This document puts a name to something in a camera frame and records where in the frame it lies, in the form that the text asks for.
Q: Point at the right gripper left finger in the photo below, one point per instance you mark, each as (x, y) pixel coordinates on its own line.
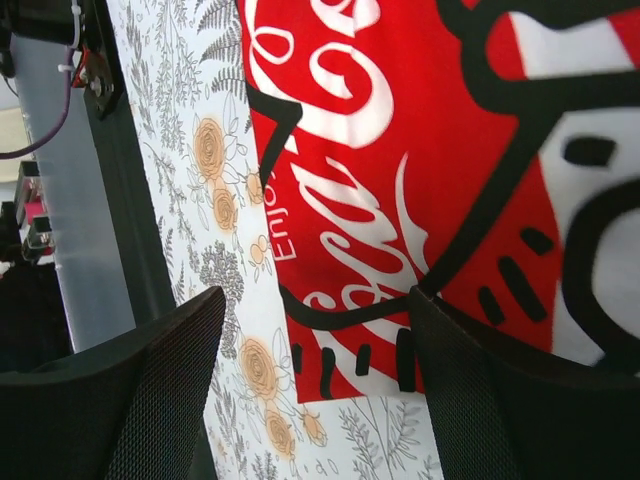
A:
(129, 408)

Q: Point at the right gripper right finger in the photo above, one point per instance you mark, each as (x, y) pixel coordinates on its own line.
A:
(501, 409)

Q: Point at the white t shirt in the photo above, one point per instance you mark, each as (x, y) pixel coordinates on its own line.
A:
(486, 152)

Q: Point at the floral table mat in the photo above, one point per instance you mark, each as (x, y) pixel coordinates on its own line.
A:
(184, 77)

